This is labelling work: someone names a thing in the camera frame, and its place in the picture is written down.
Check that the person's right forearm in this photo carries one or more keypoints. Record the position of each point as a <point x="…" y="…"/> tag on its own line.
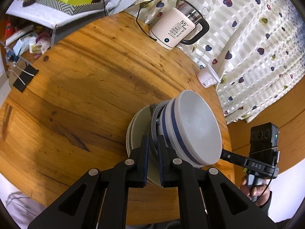
<point x="265" y="207"/>

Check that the cream electric kettle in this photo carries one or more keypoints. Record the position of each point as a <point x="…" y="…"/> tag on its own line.
<point x="169" y="32"/>

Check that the person's right hand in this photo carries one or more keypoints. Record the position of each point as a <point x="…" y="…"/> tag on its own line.
<point x="264" y="192"/>

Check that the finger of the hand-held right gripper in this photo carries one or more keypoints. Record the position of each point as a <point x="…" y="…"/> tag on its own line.
<point x="234" y="158"/>

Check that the white tube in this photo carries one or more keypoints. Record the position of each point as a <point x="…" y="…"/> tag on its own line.
<point x="19" y="34"/>

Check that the wipes packet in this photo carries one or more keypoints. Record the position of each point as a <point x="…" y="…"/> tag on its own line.
<point x="25" y="43"/>

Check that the white cloth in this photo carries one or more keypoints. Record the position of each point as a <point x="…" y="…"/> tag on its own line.
<point x="19" y="202"/>

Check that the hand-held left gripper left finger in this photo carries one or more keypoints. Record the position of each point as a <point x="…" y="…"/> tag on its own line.
<point x="144" y="159"/>

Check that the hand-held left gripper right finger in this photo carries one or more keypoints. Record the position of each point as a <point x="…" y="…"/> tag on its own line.
<point x="162" y="162"/>

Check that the white plastic tub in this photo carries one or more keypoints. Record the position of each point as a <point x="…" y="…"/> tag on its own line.
<point x="208" y="77"/>

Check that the black binder clip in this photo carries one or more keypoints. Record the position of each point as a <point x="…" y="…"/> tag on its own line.
<point x="25" y="78"/>

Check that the white shelf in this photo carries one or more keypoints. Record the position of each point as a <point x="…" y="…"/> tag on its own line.
<point x="43" y="16"/>

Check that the wooden cabinet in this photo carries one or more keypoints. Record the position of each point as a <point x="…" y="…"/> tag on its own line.
<point x="290" y="148"/>

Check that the heart print curtain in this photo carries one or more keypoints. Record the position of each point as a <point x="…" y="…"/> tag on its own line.
<point x="250" y="40"/>

